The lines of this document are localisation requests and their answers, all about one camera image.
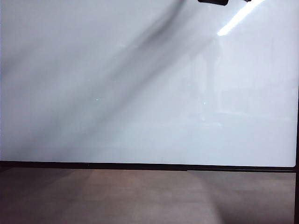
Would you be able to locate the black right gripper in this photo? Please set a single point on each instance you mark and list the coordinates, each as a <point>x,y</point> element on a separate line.
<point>213,2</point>

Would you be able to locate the whiteboard with black frame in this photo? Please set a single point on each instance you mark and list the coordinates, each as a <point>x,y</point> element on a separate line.
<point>140,105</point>

